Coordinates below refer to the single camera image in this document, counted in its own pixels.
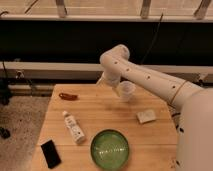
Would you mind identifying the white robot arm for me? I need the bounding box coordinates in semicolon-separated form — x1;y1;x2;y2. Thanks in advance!
100;44;213;171

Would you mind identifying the white tube bottle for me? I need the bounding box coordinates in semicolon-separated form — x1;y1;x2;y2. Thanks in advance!
63;111;86;144

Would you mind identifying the red chili pepper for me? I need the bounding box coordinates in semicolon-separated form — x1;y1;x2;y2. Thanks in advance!
59;93;78;101

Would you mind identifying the white sponge block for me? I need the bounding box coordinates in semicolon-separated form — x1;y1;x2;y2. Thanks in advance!
136;110;156;124

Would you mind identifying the clear plastic cup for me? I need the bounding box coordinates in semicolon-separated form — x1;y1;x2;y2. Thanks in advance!
119;81;136;102

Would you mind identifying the black hanging cable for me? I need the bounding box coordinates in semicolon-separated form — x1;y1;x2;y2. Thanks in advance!
139;12;165;66

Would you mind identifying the green glass bowl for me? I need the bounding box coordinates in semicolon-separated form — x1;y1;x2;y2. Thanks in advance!
90;129;130;171

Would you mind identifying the black object on floor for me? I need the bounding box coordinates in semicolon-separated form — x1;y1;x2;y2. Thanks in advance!
0;127;10;139

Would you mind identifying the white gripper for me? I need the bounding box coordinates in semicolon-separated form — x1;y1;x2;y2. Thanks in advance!
96;72;120;97

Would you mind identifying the black smartphone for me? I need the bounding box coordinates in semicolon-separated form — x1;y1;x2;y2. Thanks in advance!
41;140;61;169

